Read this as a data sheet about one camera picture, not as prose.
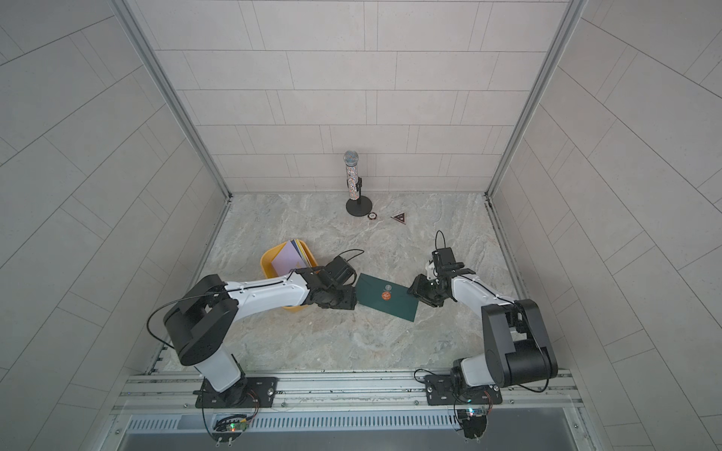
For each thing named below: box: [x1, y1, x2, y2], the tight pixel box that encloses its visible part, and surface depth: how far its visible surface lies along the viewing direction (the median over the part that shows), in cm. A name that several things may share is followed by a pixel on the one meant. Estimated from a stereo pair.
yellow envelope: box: [295, 238, 313, 268], surface depth 93 cm
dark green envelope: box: [355, 272, 420, 323], surface depth 89 cm
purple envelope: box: [270, 239, 308, 277], surface depth 95 cm
